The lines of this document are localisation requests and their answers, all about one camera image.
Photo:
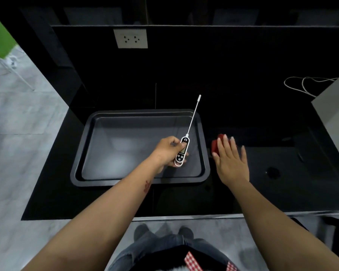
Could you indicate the person's left forearm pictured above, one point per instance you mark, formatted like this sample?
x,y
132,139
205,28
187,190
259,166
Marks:
x,y
101,220

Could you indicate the person's right hand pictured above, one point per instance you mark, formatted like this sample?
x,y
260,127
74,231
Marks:
x,y
231,169

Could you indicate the white wall power socket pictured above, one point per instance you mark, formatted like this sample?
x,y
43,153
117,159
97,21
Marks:
x,y
130,38

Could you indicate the black chair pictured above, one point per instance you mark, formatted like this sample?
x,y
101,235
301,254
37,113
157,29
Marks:
x,y
332,234

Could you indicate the green chair with white legs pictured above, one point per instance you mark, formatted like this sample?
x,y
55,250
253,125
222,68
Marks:
x,y
0,39

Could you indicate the person's right little finger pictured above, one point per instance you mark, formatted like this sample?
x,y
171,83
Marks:
x,y
244,155

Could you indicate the black apron with checkered trim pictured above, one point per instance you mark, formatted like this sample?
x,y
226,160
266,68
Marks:
x,y
163,259

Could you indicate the dark grey baking tray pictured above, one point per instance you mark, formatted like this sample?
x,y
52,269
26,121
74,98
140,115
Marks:
x,y
121,149

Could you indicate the person's right grey shoe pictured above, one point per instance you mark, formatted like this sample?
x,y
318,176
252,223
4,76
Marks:
x,y
186,231

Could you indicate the white digital probe thermometer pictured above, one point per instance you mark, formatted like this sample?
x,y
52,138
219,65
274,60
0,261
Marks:
x,y
183,149

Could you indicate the small red object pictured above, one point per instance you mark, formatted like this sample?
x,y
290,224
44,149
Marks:
x,y
214,145

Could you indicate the person's grey shoe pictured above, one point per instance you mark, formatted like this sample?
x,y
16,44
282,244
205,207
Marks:
x,y
186,231
141,231

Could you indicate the person's right thumb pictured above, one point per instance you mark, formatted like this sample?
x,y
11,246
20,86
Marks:
x,y
215,159

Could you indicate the person's left grey shoe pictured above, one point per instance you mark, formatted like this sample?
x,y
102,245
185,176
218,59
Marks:
x,y
141,231

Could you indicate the person's right middle finger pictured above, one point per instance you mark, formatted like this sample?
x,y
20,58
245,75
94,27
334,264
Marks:
x,y
227,145

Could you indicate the person's right forearm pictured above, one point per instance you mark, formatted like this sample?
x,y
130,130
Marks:
x,y
274,231

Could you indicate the white box appliance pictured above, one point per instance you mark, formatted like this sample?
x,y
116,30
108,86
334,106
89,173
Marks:
x,y
334,112

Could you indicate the person's left hand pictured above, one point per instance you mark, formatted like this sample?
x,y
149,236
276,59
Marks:
x,y
165,153

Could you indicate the person's left thumb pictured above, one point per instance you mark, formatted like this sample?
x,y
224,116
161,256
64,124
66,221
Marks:
x,y
177,142

